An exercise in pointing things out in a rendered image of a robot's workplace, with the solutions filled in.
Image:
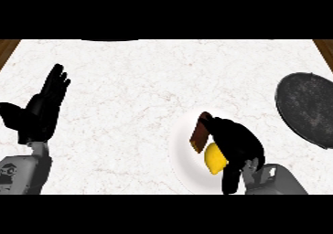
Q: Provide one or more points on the white plate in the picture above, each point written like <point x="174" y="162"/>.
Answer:
<point x="186" y="158"/>

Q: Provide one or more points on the dark grey pan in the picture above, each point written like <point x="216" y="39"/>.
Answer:
<point x="310" y="108"/>

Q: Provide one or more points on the yellow lemon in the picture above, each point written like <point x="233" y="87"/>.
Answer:
<point x="214" y="158"/>

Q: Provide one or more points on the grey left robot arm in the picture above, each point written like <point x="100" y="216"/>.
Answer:
<point x="19" y="173"/>

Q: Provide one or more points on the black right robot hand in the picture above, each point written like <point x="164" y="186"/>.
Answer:
<point x="236" y="143"/>

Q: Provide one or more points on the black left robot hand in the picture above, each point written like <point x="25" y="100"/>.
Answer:
<point x="38" y="115"/>

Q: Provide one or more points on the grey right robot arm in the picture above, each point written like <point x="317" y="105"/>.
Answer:
<point x="270" y="181"/>

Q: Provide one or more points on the brown rectangular block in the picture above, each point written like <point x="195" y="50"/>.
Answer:
<point x="199" y="132"/>

